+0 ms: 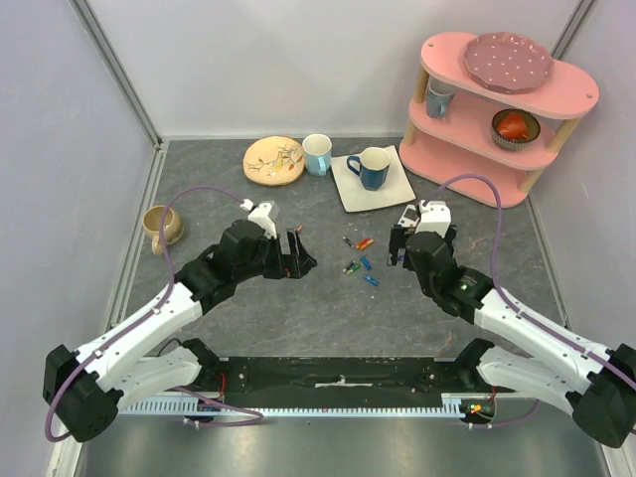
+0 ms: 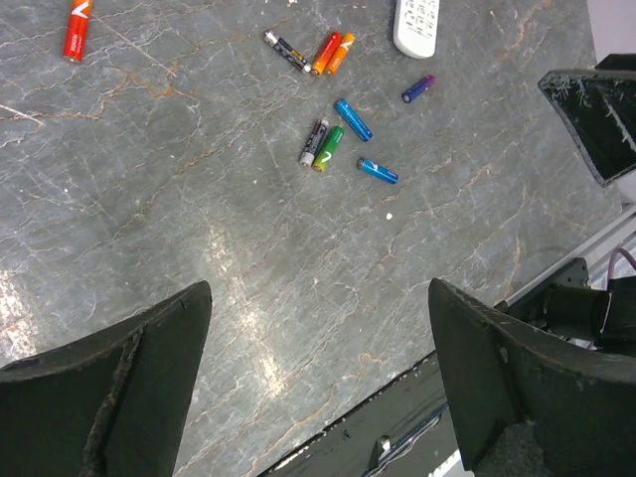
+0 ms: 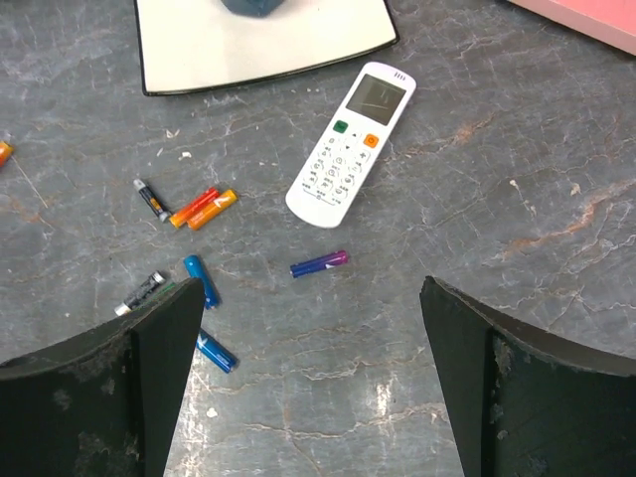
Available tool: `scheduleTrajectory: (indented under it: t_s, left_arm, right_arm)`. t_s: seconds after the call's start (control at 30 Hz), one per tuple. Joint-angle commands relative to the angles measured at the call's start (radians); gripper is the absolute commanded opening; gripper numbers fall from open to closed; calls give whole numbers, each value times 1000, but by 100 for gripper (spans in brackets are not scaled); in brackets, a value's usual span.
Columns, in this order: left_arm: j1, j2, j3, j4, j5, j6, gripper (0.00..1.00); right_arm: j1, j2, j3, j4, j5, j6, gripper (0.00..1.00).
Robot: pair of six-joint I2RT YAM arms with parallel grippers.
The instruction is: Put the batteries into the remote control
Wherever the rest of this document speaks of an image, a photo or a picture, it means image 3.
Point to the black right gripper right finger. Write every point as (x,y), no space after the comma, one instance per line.
(525,402)

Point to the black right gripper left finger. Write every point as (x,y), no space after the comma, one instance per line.
(104,402)

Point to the white remote control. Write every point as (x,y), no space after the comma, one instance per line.
(335,170)

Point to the blue battery lower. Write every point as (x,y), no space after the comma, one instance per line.
(215,352)

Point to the green battery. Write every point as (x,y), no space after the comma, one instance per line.
(163,291)

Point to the black silver battery lower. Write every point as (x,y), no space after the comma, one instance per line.
(151,284)

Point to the blue battery upper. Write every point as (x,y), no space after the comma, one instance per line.
(196,269)

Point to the red orange battery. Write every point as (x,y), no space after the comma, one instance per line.
(181,217)

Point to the black battery with orange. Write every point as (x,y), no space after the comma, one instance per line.
(151,199)

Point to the purple blue battery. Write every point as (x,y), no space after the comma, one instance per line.
(321,263)

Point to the lone orange battery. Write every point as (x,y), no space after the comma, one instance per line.
(6,151)

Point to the white square plate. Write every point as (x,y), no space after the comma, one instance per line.
(188,46)

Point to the pink three-tier shelf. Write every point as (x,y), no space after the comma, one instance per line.
(611,22)

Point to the dark blue mug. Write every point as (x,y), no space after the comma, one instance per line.
(252,8)

